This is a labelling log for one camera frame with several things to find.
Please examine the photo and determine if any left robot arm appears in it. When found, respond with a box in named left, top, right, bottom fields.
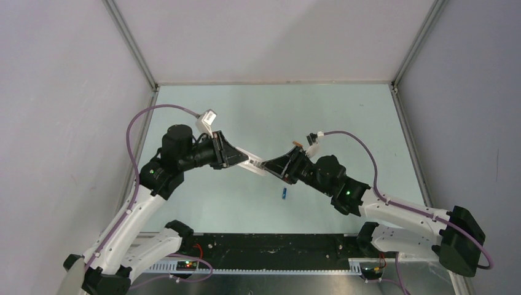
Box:
left=58, top=125, right=249, bottom=294

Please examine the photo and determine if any white AC remote control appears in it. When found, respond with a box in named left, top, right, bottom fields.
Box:
left=236, top=147, right=267, bottom=176

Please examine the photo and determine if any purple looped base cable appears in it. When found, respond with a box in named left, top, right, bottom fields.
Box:
left=130, top=252, right=214, bottom=288

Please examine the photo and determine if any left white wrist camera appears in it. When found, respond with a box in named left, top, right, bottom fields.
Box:
left=196, top=109, right=217, bottom=138

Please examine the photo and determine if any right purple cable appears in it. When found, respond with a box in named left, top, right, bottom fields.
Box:
left=321, top=130, right=494, bottom=271

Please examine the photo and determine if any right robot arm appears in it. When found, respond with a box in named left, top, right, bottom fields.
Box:
left=260, top=146, right=485, bottom=277

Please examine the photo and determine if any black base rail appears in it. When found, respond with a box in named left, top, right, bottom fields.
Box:
left=146, top=233, right=378, bottom=275

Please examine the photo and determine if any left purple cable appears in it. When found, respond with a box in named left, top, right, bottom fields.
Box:
left=83, top=104, right=200, bottom=272

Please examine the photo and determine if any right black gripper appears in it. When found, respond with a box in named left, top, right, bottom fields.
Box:
left=261, top=145, right=333, bottom=197

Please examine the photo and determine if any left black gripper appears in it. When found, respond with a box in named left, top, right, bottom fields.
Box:
left=179, top=130, right=249, bottom=171

